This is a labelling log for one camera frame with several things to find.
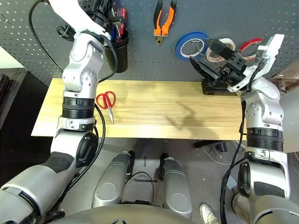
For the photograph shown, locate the brown wooden furniture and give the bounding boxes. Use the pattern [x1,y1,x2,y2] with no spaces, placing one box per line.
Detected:
[271,58,299,94]

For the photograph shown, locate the silver right robot leg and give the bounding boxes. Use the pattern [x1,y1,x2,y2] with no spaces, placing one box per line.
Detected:
[160,153,193,219]

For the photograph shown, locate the white floor wires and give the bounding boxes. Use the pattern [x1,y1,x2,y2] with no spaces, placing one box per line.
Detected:
[203,144,243,165]

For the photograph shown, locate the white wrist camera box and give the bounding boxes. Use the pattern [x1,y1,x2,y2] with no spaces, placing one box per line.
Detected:
[228,34,285,91]
[48,0,110,39]

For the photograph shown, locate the clear red handled screwdriver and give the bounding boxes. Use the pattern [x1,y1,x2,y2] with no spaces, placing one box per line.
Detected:
[116,7,127,42]

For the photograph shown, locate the silver left robot leg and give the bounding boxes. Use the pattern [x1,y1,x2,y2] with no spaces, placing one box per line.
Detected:
[92,151,135,208]

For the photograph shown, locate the white sneaker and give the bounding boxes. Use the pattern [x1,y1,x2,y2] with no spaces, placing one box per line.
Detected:
[199,203,219,224]

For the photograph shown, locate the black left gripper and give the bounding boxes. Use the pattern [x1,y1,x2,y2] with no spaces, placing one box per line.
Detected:
[79,0,125,27]

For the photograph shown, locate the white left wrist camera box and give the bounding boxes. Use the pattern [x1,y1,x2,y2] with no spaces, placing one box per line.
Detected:
[48,0,110,39]

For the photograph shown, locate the blue tape roll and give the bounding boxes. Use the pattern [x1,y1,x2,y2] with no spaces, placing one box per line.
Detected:
[175,31,210,62]

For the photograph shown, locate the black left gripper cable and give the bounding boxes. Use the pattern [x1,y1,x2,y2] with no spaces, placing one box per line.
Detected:
[56,38,117,210]

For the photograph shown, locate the black handled scissors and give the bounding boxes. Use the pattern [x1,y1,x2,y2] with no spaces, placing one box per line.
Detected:
[57,25,75,42]

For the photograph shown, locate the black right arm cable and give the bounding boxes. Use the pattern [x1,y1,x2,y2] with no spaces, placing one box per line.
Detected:
[219,56,267,224]

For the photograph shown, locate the grey perforated pegboard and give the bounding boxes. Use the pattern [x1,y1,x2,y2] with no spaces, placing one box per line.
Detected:
[0,0,299,82]

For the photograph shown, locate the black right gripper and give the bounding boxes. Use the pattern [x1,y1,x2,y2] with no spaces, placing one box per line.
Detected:
[189,38,249,87]

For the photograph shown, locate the thin black floor cable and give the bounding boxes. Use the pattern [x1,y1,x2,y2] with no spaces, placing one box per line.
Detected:
[127,172,155,201]

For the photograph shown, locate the black left camera cable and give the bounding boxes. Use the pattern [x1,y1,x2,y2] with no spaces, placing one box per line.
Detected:
[28,0,64,73]

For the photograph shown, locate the red tape roll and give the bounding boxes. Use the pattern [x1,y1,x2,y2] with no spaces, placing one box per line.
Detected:
[239,38,264,60]

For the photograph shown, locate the red handled scissors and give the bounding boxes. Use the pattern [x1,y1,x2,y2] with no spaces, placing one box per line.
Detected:
[95,91,116,124]

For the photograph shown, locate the silver robot leg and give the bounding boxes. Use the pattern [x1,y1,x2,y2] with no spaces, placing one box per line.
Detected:
[160,153,193,219]
[92,151,135,208]

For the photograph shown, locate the orange black pliers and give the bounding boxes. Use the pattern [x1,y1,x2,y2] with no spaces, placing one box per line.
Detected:
[153,0,178,46]

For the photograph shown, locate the large white rounded object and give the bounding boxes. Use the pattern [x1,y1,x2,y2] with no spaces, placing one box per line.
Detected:
[279,93,299,154]

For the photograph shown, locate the small black tool case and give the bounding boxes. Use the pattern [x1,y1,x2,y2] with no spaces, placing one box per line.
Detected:
[202,79,241,96]

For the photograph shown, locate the grey metal cabinet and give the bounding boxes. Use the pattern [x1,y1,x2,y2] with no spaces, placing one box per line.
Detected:
[0,67,28,126]

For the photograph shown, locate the white cabinet top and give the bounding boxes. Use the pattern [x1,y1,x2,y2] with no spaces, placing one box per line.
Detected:
[0,45,25,70]

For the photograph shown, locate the black plastic cup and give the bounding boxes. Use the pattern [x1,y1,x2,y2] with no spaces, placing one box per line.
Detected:
[109,31,129,49]
[104,43,128,73]

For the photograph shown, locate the black orange handled screwdriver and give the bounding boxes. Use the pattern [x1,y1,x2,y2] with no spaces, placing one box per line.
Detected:
[109,7,122,40]

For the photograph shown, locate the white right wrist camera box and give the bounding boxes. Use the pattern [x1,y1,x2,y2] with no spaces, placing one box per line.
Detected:
[228,34,285,91]

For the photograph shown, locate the grey robot torso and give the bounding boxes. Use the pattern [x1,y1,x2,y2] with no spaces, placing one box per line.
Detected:
[49,204,194,224]

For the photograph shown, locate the white tape roll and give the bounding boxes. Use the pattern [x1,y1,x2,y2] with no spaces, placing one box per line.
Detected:
[205,38,235,63]

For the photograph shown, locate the khaki trouser leg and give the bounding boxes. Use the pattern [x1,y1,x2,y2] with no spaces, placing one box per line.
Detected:
[233,193,253,222]

